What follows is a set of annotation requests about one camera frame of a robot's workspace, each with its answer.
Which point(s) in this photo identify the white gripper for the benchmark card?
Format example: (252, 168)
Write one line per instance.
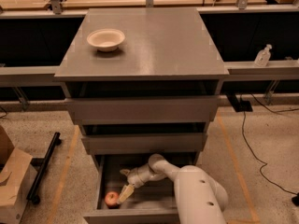
(135, 177)

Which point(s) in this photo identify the red apple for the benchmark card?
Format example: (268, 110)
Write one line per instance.
(111, 199)

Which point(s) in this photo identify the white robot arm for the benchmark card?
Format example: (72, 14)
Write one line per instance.
(200, 199)

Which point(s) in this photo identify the grey open bottom drawer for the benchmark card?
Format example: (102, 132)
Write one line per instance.
(154, 203)

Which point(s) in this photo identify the grey middle drawer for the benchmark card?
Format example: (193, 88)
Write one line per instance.
(144, 143)

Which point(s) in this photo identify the grey drawer cabinet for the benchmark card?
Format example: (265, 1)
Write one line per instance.
(142, 80)

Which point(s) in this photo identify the grey top drawer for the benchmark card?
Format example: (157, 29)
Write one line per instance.
(142, 110)

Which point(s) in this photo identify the black metal bar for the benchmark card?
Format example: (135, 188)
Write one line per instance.
(41, 165)

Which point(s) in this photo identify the brown cardboard box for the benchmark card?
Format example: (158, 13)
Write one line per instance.
(16, 179)

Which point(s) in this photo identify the black floor power box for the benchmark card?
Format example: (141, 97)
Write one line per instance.
(238, 104)

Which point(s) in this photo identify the white paper bowl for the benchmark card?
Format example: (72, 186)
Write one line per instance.
(106, 40)

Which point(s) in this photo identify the clear sanitizer pump bottle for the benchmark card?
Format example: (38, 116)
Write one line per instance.
(263, 56)

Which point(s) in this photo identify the grey metal rail frame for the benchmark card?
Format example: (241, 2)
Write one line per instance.
(31, 73)

